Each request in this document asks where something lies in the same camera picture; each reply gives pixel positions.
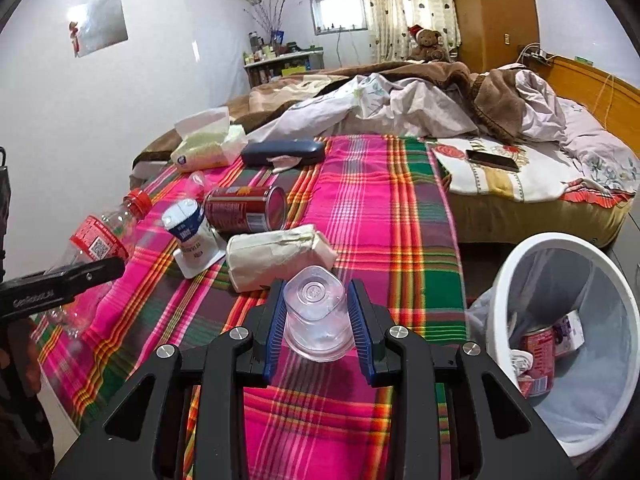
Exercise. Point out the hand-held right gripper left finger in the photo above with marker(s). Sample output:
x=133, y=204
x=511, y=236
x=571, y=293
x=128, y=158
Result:
x=275, y=332

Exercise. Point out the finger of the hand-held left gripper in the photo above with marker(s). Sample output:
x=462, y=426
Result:
x=4, y=200
x=100, y=272

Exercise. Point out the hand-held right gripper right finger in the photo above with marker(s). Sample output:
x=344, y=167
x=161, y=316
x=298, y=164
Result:
x=357, y=332

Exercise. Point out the clear bottle with red label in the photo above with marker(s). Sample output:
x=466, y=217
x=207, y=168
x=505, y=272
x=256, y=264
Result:
x=100, y=237

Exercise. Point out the white round trash bin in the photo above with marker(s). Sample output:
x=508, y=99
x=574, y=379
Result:
x=505, y=280

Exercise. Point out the red drink can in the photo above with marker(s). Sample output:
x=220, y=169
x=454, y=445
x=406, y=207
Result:
x=240, y=210
x=537, y=360

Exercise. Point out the translucent plastic bin liner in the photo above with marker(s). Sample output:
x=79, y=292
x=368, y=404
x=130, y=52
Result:
x=600, y=360

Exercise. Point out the person's left hand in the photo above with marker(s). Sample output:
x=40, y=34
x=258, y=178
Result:
x=20, y=360

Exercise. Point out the beige paper packet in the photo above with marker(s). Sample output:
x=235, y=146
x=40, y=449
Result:
x=270, y=257

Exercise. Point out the pink plaid tablecloth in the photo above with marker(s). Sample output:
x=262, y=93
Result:
x=375, y=240

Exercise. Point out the white yogurt cup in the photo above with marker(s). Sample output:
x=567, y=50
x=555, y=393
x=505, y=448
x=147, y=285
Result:
x=187, y=232

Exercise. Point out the small clear plastic cup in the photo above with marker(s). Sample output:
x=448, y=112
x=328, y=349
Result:
x=197, y=182

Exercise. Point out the soft tissue pack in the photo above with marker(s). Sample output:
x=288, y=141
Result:
x=205, y=150

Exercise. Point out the red hanging ornament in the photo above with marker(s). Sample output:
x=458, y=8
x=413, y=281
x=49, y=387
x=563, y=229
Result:
x=75, y=37

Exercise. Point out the dark blue glasses case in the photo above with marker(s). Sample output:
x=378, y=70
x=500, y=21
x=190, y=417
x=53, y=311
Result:
x=280, y=150

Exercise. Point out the white floral towel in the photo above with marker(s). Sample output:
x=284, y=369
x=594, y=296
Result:
x=500, y=184

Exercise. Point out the black smartphone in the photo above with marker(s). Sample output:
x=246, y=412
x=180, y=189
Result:
x=492, y=159

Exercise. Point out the pale floral quilt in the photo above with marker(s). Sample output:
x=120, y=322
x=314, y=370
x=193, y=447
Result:
x=400, y=105

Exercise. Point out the cluttered shelf unit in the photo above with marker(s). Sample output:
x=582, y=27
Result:
x=280, y=72

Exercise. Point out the brown blanket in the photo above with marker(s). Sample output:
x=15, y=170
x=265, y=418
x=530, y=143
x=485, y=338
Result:
x=490, y=95

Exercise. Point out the group of bottles and jars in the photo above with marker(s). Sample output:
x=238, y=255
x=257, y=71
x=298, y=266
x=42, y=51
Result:
x=270, y=52

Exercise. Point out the brown teddy bear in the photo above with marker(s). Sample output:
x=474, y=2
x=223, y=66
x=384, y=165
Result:
x=427, y=45

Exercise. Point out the dried branches in vase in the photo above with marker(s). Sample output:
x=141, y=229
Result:
x=267, y=20

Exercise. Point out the small window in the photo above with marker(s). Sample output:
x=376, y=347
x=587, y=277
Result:
x=340, y=10

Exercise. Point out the white power strip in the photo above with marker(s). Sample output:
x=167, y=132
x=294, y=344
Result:
x=532, y=54

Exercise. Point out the patterned curtain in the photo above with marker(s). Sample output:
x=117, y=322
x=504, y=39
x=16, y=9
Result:
x=400, y=5

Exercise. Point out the wooden bed headboard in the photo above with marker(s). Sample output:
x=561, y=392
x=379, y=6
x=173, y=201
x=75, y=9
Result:
x=600, y=90

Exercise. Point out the wooden wardrobe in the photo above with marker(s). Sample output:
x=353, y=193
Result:
x=490, y=10

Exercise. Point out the silver wall panel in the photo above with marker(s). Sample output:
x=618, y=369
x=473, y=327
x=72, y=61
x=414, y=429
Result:
x=100, y=25

